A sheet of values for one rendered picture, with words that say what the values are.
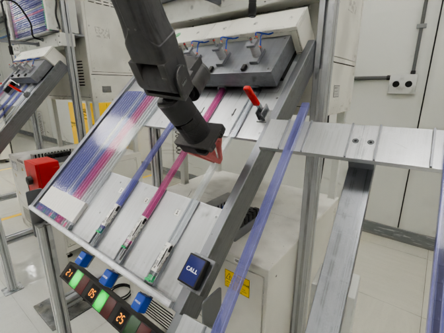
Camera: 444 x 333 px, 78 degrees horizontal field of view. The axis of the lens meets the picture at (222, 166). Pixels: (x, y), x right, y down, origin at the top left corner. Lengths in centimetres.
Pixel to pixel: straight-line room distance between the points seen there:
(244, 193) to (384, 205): 189
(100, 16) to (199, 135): 159
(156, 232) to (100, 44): 156
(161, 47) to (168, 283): 41
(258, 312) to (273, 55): 70
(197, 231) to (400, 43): 194
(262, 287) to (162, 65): 63
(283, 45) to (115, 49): 148
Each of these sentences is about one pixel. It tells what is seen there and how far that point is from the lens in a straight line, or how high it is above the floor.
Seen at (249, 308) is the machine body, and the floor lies 46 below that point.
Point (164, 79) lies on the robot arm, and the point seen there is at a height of 110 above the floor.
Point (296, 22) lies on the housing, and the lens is 79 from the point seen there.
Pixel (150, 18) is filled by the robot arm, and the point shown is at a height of 118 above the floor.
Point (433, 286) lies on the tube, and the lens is 39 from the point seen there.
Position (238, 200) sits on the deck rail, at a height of 87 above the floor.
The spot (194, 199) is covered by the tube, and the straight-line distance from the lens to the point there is 60.
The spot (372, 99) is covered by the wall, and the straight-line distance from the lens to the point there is 226.
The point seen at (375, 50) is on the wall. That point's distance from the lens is 227.
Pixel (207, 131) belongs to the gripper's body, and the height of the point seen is 101.
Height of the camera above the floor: 109
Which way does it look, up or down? 16 degrees down
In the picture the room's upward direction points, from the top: straight up
